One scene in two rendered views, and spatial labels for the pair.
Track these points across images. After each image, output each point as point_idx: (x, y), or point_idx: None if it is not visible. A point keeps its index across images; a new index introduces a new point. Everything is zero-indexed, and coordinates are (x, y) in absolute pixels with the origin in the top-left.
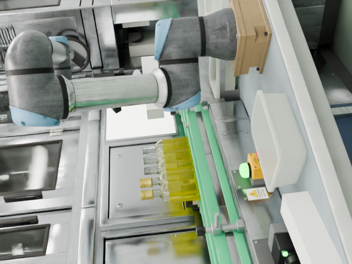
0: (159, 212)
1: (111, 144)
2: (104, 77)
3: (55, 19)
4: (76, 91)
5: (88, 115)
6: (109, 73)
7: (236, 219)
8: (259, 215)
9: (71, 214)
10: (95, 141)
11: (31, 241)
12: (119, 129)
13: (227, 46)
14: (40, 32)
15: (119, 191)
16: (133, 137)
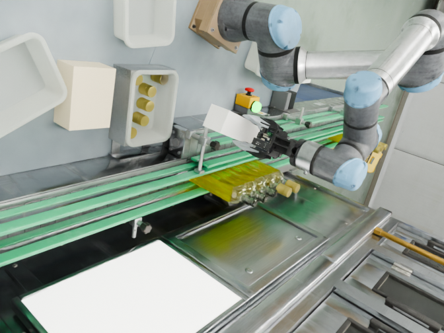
0: (271, 215)
1: (243, 285)
2: (355, 51)
3: None
4: None
5: None
6: (280, 129)
7: (281, 120)
8: (271, 111)
9: (346, 273)
10: (255, 312)
11: (397, 291)
12: (205, 296)
13: None
14: (416, 12)
15: (287, 246)
16: (207, 271)
